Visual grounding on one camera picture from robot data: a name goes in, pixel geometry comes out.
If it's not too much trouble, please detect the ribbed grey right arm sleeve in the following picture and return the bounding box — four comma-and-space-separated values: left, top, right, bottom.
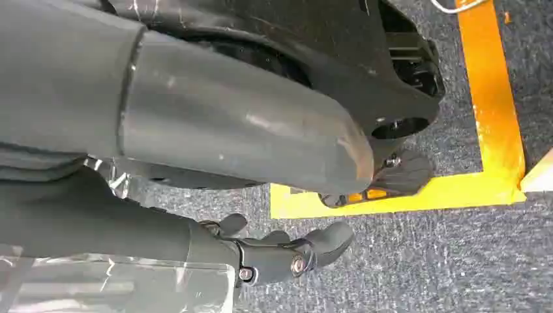
0, 145, 87, 183

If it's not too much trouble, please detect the white cable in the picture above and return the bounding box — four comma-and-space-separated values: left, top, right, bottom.
430, 0, 489, 14

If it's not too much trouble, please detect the yellow floor tape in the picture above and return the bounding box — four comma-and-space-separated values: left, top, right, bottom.
269, 0, 528, 220

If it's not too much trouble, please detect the black robot leg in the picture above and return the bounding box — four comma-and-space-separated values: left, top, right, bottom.
98, 0, 447, 150

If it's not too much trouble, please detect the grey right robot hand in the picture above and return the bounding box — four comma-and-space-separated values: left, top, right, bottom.
0, 0, 375, 288

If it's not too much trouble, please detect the black robot foot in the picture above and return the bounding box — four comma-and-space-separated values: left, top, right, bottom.
318, 149, 435, 209

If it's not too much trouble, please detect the pale flat strip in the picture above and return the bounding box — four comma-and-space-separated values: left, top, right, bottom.
519, 148, 553, 194

